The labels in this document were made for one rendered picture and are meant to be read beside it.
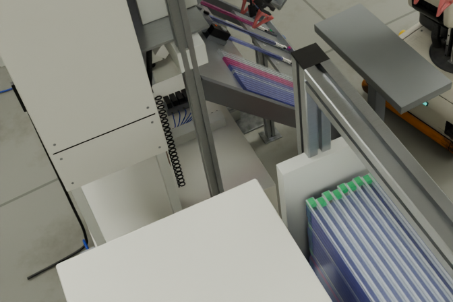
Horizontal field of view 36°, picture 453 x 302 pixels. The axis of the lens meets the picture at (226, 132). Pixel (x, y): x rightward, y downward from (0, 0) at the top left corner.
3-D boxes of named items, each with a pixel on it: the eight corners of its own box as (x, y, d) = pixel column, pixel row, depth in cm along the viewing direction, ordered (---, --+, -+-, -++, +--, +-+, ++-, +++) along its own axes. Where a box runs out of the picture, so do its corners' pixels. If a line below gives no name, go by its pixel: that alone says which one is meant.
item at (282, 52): (262, 29, 284) (267, 22, 283) (345, 134, 242) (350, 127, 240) (228, 14, 272) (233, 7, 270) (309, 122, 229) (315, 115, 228)
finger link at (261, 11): (249, 28, 244) (265, 7, 240) (240, 17, 249) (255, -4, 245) (262, 34, 248) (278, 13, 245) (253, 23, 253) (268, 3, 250)
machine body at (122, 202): (220, 160, 332) (200, 65, 286) (286, 274, 287) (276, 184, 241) (92, 214, 320) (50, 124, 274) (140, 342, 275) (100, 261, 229)
